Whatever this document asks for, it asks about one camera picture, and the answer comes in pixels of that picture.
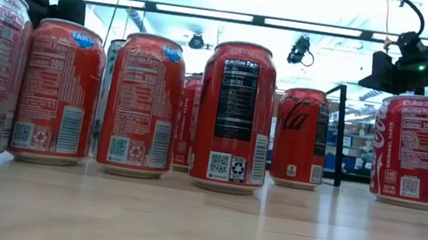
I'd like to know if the rack with blue bins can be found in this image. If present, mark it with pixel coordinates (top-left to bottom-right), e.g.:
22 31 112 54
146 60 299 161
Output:
322 126 375 177

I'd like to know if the tall slim white can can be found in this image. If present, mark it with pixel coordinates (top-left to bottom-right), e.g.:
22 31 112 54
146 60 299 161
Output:
87 36 127 161

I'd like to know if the yellow hanging cord with knot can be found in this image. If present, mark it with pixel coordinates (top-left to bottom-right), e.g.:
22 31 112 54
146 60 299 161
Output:
378 0 398 53

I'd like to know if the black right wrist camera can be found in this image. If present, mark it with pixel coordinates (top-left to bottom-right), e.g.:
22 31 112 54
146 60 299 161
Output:
394 29 428 62

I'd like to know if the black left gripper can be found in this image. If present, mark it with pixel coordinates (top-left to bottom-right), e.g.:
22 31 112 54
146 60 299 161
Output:
27 0 89 33

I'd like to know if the red Coke Zero can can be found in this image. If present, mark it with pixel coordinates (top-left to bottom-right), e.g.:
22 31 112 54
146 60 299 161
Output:
267 84 334 193
187 36 283 199

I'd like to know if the black overhead camera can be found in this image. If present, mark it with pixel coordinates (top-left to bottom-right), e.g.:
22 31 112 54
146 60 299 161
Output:
286 33 318 68

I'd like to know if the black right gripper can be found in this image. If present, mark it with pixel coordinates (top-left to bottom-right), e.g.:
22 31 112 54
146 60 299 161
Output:
357 48 428 99

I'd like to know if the black overhead frame beam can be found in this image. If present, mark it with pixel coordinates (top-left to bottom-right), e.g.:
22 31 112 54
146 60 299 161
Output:
49 0 403 47

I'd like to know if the round black hanging fixture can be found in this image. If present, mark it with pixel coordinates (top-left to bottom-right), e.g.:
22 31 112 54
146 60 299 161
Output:
187 31 207 52

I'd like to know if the red Coca-Cola original can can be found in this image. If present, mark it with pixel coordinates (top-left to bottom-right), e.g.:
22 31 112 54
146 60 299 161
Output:
170 72 205 174
364 90 428 211

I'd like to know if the wooden shelf with black frame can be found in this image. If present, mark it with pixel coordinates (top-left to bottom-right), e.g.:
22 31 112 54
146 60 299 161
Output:
312 81 354 188

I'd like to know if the red Fanta can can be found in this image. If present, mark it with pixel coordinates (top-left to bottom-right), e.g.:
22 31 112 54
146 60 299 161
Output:
94 28 191 184
5 14 111 172

